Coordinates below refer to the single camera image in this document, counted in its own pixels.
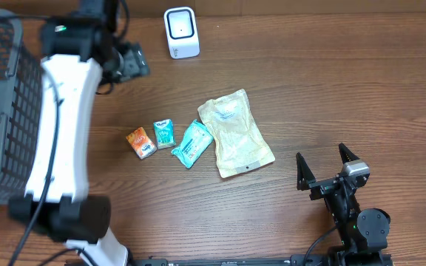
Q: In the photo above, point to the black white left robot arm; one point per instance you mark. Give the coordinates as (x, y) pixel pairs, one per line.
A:
(81, 51)

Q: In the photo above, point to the green toilet tissue wipes pack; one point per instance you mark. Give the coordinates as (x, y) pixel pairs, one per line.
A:
(196, 140)

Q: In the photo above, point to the beige clear plastic pouch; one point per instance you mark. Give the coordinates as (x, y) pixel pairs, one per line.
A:
(239, 145)

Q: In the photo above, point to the white barcode scanner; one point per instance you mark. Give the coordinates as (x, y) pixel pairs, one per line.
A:
(181, 32)

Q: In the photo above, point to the orange red tissue pack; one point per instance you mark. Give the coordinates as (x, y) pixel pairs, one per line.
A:
(141, 143)

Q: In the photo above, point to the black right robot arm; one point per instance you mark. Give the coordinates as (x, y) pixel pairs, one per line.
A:
(363, 233)

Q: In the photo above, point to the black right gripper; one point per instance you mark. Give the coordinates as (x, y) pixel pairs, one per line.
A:
(306, 176)

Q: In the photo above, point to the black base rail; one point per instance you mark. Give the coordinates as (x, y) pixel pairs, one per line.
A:
(235, 262)

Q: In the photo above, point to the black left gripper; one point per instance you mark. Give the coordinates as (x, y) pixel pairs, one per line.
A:
(135, 62)

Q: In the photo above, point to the teal Kleenex tissue pack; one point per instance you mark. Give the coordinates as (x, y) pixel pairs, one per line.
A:
(164, 133)

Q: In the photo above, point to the grey plastic shopping basket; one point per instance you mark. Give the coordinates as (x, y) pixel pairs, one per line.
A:
(20, 107)

